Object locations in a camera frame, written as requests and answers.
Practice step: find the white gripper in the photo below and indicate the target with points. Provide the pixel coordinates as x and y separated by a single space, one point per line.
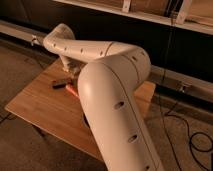
71 65

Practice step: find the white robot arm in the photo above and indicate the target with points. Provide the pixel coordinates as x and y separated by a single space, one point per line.
106 85

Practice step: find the black ceramic bowl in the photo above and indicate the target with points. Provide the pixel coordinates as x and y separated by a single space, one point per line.
86 121

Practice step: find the red marker pen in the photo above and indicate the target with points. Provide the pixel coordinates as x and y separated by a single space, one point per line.
71 89

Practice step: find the small black rectangular block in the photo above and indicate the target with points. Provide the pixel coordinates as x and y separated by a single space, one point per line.
56 84

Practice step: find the white wall outlet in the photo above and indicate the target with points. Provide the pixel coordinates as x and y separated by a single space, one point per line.
34 40

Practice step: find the white shelf frame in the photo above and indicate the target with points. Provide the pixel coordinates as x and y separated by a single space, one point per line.
194 15

